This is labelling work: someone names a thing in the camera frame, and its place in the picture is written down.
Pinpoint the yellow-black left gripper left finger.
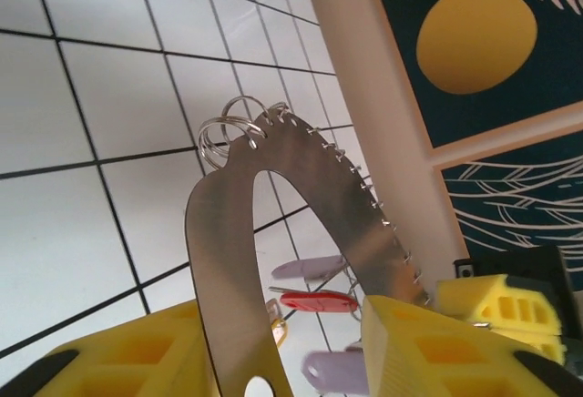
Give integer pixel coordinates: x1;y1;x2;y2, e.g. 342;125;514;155
0;300;220;397

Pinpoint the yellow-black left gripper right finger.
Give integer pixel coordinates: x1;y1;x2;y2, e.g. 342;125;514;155
361;295;583;397

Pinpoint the key with purple tag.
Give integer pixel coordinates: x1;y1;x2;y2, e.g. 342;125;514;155
302;343;368;394
271;254;346;280

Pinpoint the key with red tag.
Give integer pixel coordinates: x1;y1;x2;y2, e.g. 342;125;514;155
268;285;360;316

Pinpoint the key with yellow tag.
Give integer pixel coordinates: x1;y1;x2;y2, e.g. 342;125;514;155
265;297;292;349

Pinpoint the oval steel plate with split rings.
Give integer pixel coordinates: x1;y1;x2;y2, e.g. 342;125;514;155
183;96;433;397

